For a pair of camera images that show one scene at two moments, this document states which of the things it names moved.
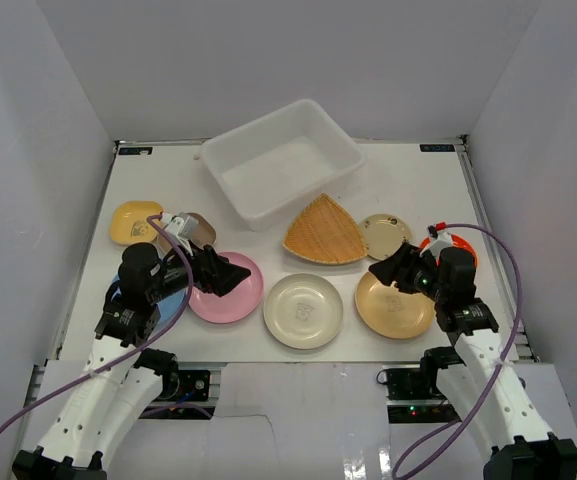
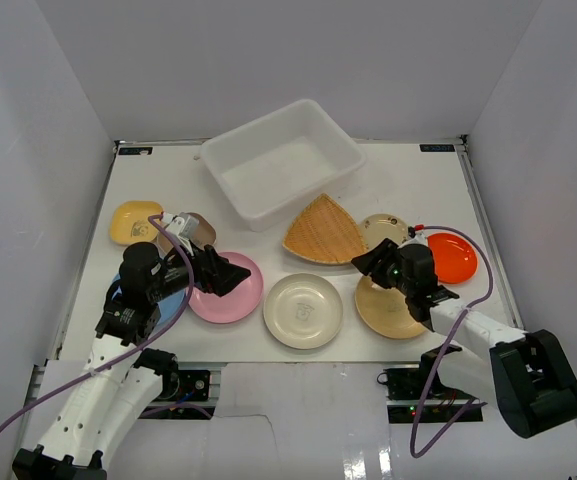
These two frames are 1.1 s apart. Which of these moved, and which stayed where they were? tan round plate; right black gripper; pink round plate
Moved: right black gripper
Stayed: tan round plate; pink round plate
